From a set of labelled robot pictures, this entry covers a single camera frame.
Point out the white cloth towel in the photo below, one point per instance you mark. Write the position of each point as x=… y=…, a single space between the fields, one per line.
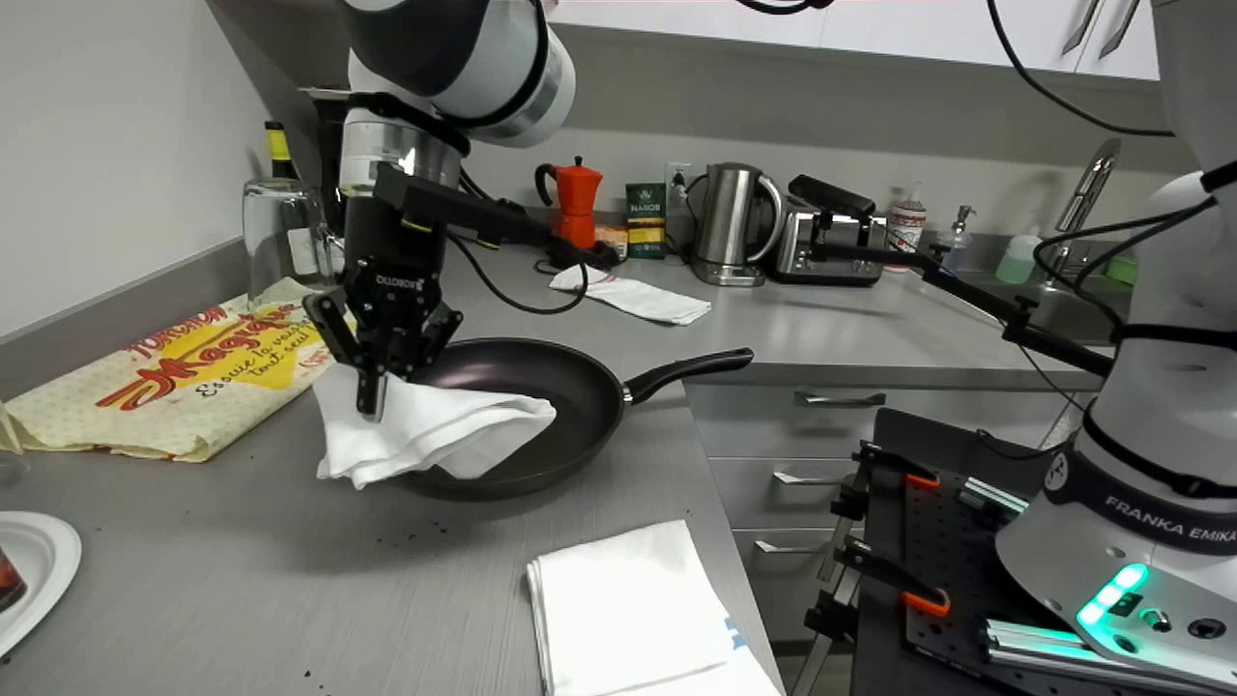
x=450 y=431

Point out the folded white towel blue stripe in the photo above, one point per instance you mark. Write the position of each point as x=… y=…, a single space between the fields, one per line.
x=638 y=616

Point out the white towel red stripe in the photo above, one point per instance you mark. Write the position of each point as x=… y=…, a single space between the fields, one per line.
x=630 y=297

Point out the black perforated mounting board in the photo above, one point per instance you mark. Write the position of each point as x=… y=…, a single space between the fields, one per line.
x=943 y=540

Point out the orange black clamp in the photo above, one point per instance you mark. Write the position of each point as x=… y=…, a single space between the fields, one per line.
x=911 y=588

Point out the black frying pan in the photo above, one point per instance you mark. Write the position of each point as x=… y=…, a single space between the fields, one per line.
x=584 y=393

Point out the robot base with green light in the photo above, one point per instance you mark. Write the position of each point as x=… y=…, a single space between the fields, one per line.
x=1134 y=533

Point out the green tea box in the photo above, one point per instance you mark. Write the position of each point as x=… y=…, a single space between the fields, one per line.
x=647 y=218

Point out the white plate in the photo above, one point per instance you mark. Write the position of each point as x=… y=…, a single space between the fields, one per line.
x=45 y=553

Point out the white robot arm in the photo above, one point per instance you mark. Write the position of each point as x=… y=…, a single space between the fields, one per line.
x=425 y=78

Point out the stainless steel kettle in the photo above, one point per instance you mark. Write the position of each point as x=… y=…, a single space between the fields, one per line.
x=737 y=221

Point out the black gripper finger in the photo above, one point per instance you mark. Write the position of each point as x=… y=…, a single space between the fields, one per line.
x=367 y=379
x=335 y=332

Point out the black toaster appliance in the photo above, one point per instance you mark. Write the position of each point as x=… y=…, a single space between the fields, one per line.
x=827 y=239

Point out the kitchen faucet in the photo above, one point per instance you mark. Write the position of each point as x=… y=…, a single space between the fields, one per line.
x=1085 y=196

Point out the red moka pot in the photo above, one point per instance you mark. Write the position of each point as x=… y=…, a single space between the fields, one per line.
x=571 y=191

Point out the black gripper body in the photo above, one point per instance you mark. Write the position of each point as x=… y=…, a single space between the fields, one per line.
x=393 y=283

